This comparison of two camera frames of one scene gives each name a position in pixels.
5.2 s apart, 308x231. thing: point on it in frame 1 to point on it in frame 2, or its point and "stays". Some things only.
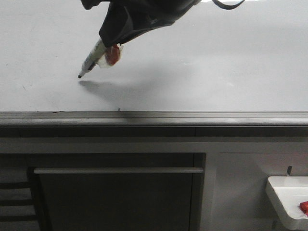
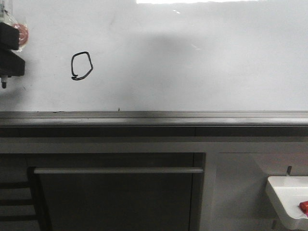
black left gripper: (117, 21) to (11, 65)
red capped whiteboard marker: (303, 206) stays
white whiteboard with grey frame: (241, 72) stays
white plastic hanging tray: (286, 193) stays
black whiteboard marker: (94, 56) to (4, 80)
